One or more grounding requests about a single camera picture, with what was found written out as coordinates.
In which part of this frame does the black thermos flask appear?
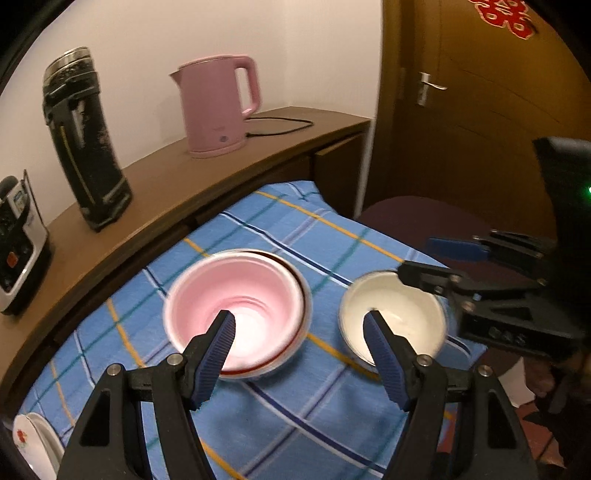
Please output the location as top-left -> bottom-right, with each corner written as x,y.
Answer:
42,46 -> 134,233

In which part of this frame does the white rice cooker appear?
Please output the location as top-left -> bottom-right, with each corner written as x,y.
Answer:
0,170 -> 51,316

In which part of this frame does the red paper door decoration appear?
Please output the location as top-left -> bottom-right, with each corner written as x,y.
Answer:
466,0 -> 539,40

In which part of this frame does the white paper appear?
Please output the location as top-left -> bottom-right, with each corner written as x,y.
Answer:
501,357 -> 536,409

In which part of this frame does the pink bowl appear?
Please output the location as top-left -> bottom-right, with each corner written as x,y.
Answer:
163,251 -> 308,370

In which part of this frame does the floral rimmed white plate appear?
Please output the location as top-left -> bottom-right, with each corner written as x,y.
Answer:
13,413 -> 52,480

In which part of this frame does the pink electric kettle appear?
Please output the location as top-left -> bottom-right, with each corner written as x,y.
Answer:
169,54 -> 258,160

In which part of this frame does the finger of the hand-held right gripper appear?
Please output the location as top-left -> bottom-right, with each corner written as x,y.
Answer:
427,229 -> 561,278
397,261 -> 546,315

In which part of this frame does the black kettle cable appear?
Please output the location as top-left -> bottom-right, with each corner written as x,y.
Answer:
244,117 -> 314,138

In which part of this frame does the blue plaid tablecloth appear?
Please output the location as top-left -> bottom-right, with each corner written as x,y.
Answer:
16,180 -> 488,480

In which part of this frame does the silver door handle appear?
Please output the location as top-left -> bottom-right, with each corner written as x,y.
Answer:
417,71 -> 448,107

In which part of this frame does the brown wooden door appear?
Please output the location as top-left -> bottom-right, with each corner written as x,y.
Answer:
369,0 -> 591,259

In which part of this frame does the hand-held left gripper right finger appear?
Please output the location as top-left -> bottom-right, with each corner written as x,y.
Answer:
362,310 -> 539,480

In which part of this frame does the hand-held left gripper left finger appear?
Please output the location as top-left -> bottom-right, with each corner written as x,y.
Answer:
58,310 -> 237,480

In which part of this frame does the white bowl with metal rim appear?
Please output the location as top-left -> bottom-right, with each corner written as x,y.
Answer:
338,270 -> 448,370

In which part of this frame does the brown wooden cabinet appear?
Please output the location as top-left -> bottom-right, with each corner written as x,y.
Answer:
0,106 -> 372,407

